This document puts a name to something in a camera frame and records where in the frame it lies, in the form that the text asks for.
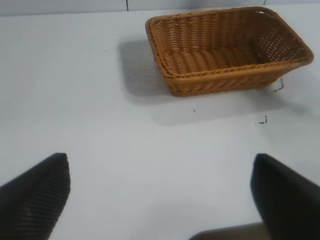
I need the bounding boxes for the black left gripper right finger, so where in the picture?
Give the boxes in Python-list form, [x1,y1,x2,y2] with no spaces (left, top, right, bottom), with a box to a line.
[250,153,320,240]

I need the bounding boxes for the brown woven wicker basket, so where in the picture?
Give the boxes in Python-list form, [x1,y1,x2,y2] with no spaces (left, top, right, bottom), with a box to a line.
[145,6,315,98]

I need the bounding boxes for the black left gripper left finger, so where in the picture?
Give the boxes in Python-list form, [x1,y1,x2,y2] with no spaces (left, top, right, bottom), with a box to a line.
[0,152,72,240]

